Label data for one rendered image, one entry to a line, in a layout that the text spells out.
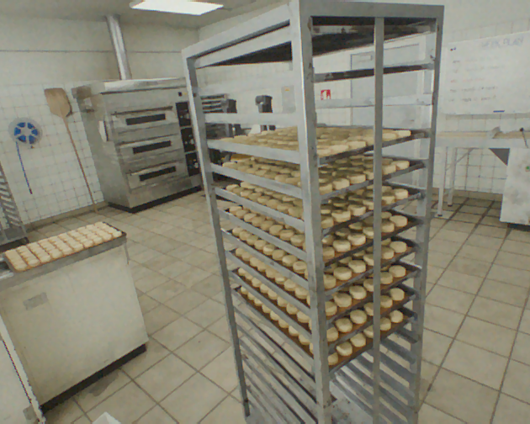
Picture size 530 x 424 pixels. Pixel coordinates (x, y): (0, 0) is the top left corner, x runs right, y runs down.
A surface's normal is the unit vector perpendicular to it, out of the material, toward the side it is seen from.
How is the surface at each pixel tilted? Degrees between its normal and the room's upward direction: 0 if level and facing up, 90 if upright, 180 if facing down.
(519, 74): 90
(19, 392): 90
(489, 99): 90
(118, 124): 90
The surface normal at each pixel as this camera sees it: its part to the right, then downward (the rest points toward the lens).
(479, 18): -0.66, 0.32
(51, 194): 0.75, 0.15
